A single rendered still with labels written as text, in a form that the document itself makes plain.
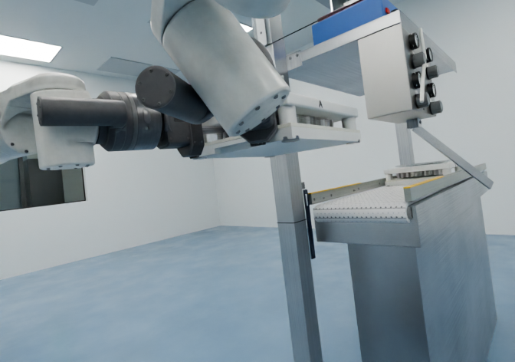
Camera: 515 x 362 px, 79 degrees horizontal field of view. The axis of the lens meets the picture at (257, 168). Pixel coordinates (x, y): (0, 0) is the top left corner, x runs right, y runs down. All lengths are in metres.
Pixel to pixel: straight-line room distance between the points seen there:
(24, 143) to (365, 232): 0.75
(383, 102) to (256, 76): 0.59
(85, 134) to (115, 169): 5.24
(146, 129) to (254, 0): 0.32
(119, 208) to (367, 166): 3.95
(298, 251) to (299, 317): 0.18
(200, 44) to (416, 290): 0.88
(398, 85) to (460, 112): 3.52
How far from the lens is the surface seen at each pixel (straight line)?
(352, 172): 4.73
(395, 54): 0.83
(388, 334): 1.09
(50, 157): 0.47
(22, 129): 0.56
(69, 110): 0.44
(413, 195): 0.83
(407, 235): 0.86
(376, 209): 0.85
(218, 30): 0.27
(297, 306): 0.96
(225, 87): 0.25
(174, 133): 0.52
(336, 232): 0.93
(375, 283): 1.04
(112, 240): 5.68
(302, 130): 0.48
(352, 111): 0.66
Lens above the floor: 0.91
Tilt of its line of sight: 2 degrees up
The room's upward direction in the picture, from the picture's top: 7 degrees counter-clockwise
